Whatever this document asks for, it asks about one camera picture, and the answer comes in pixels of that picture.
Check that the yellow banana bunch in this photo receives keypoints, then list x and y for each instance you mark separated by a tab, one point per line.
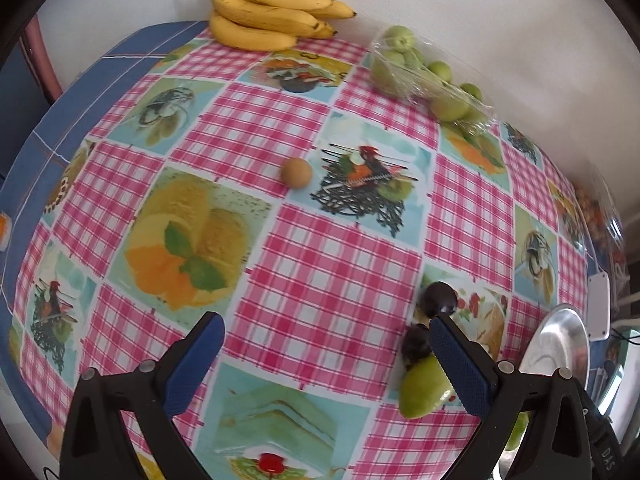
270	15

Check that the clear bag of snacks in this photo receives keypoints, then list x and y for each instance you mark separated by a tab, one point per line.
600	210

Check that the green mango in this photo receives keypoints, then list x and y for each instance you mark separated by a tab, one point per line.
425	390
517	430

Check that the pink checked printed tablecloth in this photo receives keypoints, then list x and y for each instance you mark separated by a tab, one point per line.
325	270

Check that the clear plastic fruit tray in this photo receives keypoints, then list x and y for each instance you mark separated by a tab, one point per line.
420	80

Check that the dark purple plum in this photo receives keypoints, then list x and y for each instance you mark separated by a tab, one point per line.
439	297
416	344

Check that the white power adapter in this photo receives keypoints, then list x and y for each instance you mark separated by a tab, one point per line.
598	305

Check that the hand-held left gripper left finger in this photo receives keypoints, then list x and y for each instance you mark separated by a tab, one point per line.
197	360

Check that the round metal plate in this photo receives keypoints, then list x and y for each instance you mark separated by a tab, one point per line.
560	340

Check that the grey long object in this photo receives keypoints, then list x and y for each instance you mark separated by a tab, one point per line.
607	380

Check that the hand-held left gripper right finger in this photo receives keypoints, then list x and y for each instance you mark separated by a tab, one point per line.
457	365

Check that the pile of brown longans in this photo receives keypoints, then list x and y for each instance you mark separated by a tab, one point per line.
592	210

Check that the blue and pink chair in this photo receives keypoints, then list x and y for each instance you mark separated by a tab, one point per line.
40	60

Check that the orange plastic cup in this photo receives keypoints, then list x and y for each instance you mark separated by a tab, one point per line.
3	230

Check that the pile of small green guavas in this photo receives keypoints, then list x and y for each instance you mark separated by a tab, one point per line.
447	105

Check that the small brown longan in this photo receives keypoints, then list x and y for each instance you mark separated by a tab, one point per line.
296	173

